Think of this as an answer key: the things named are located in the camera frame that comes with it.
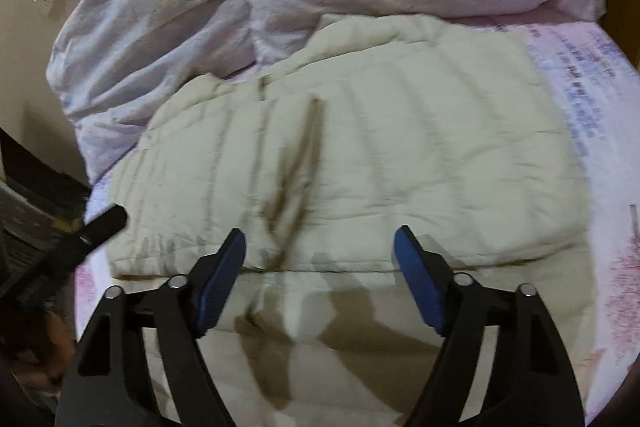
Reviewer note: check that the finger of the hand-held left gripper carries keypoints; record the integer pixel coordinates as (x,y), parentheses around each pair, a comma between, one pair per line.
(102,224)

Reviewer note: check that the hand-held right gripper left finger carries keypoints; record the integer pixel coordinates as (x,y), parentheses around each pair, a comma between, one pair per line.
(220,279)

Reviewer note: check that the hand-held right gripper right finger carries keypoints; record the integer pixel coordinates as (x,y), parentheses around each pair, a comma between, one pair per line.
(419,279)

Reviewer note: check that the beige quilted down jacket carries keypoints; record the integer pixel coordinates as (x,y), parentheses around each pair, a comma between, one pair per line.
(380,157)

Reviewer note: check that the person's left hand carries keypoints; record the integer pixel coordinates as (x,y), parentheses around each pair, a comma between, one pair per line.
(47,349)

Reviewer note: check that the dark cabinet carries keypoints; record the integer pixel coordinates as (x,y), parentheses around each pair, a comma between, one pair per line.
(35,167)

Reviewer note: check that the pink floral bed sheet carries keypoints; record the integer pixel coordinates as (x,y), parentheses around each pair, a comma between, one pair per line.
(590,107)

